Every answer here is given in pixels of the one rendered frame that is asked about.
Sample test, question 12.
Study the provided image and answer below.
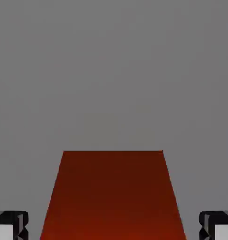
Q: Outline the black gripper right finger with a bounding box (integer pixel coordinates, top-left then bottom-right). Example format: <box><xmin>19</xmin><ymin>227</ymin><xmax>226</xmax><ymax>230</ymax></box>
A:
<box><xmin>199</xmin><ymin>210</ymin><xmax>228</xmax><ymax>240</ymax></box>

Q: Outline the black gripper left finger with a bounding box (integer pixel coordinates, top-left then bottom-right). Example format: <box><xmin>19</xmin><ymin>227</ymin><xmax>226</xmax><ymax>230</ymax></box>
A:
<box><xmin>0</xmin><ymin>210</ymin><xmax>29</xmax><ymax>240</ymax></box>

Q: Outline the large orange box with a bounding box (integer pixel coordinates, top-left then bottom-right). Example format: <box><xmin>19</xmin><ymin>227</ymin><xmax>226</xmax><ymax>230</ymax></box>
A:
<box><xmin>39</xmin><ymin>150</ymin><xmax>187</xmax><ymax>240</ymax></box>

